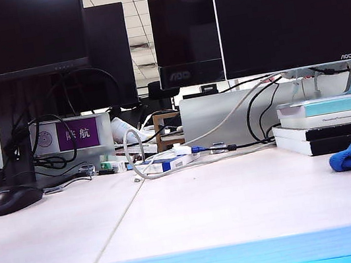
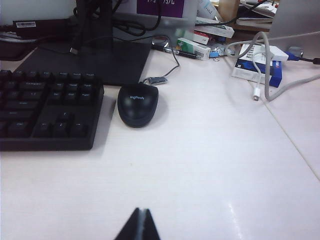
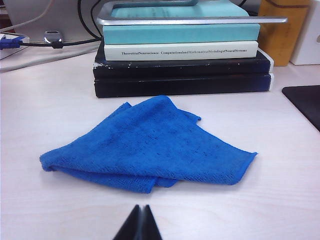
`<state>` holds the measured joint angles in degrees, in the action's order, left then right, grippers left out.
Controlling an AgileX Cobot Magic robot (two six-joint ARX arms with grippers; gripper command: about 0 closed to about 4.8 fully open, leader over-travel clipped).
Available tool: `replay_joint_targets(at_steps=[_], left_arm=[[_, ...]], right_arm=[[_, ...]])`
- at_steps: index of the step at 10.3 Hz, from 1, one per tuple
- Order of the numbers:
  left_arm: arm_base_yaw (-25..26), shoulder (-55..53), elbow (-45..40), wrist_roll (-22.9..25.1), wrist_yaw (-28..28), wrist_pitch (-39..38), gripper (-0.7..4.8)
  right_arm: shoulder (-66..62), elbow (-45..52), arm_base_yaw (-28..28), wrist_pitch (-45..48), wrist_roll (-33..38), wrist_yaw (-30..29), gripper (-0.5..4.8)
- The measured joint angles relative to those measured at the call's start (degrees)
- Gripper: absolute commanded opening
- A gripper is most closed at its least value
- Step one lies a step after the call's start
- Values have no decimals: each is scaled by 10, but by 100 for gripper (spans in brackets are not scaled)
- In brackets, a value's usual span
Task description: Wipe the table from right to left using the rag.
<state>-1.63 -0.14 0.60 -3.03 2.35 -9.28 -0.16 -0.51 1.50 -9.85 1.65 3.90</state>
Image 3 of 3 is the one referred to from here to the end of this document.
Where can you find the silver partition clip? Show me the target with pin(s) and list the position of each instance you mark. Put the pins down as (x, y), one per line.
(53, 37)

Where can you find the black book with chipped corner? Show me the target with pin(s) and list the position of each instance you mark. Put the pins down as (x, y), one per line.
(175, 68)

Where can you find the black mouse pad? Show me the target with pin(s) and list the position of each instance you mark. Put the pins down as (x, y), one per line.
(307, 102)

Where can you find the grey desk partition panel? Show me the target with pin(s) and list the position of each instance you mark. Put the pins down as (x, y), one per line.
(67, 20)

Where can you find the wooden block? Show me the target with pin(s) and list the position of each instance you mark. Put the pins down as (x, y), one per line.
(280, 42)

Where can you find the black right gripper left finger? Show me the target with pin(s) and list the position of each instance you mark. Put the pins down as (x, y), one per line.
(131, 228)

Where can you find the white neuroscience book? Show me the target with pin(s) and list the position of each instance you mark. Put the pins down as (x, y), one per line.
(112, 51)

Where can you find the silver monitor stand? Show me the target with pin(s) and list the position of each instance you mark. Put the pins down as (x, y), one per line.
(175, 21)

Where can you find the blue VGA connector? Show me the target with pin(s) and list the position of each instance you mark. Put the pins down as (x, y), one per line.
(10, 43)

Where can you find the white box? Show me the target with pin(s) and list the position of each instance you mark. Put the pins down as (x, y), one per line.
(307, 50)

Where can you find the teal book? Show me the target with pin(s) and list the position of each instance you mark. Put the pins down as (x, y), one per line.
(175, 35)

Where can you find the blue microfiber rag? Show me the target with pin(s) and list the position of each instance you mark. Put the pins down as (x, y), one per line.
(150, 145)

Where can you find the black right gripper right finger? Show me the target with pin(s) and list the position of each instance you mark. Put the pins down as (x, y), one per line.
(150, 228)

